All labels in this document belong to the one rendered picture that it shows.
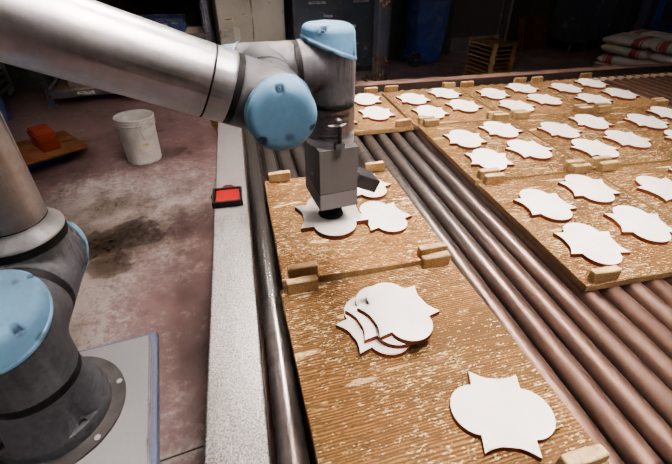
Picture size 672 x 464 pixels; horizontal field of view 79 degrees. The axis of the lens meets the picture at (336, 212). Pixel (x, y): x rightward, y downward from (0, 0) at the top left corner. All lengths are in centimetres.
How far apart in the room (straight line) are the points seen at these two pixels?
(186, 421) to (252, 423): 114
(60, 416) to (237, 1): 500
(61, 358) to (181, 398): 121
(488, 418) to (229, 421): 35
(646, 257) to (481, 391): 53
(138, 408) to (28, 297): 24
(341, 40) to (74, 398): 60
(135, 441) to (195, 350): 128
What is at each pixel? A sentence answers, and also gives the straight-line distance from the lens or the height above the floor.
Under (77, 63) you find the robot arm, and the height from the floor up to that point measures 139.
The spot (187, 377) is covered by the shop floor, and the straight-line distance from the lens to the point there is 189.
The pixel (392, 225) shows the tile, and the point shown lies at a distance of 93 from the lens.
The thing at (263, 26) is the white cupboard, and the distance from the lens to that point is 548.
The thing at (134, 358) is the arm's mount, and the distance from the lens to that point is 80.
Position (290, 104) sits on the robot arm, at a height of 134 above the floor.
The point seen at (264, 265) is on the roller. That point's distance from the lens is 86.
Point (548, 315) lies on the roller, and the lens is 85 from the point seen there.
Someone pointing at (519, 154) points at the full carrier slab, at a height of 94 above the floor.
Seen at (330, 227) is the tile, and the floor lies 108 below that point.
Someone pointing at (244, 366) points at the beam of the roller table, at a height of 92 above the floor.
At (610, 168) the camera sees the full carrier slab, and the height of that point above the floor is 94.
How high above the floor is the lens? 147
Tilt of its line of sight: 33 degrees down
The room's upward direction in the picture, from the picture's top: straight up
